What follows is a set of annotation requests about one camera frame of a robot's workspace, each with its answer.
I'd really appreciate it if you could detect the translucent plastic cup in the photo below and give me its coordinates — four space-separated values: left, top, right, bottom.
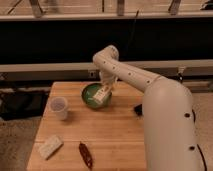
49 97 68 121

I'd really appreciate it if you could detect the black cable on floor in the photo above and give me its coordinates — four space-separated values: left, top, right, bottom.
191 108 208 171

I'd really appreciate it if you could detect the white labelled bottle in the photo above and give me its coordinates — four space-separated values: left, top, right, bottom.
93 86 111 103

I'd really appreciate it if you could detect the black object at table edge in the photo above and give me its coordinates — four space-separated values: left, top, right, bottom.
134 104 143 116

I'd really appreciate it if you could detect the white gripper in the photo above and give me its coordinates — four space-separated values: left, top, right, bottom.
99 71 117 87

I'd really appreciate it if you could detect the wall power outlet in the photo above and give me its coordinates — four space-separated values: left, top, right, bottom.
178 66 186 75

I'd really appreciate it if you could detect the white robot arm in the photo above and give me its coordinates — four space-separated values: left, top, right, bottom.
93 45 202 171

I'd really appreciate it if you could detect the dark red dried chili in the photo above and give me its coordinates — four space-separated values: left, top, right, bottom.
79 142 93 169

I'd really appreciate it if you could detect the green ceramic bowl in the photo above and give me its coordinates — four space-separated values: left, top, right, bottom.
81 83 112 109

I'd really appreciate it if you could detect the white sponge block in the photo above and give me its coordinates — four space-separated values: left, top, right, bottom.
38 135 63 160

